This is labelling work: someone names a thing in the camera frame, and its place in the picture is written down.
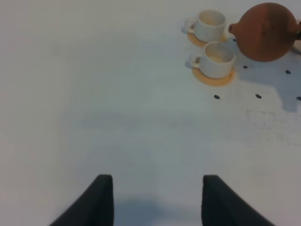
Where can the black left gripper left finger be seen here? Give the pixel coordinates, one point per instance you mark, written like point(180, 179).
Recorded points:
point(95, 207)

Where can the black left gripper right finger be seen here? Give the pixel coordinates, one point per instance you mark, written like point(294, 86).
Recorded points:
point(221, 206)

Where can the brown clay teapot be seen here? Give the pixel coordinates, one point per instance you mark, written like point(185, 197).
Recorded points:
point(266, 32)

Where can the beige round teapot coaster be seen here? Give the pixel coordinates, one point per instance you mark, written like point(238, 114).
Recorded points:
point(297, 47)

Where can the near orange round coaster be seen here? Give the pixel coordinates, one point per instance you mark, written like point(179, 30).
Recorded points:
point(212, 81)

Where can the orange round coaster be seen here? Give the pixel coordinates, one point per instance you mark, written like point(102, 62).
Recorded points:
point(200, 43)
point(212, 81)

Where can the near white teacup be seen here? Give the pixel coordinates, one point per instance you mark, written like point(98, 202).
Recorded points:
point(215, 60)

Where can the white teacup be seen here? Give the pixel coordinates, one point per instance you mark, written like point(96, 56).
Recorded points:
point(215, 60)
point(208, 26)

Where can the far orange round coaster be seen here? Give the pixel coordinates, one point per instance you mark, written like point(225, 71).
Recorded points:
point(200, 43)

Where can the far white teacup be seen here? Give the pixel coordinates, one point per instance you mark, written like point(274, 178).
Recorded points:
point(208, 26)

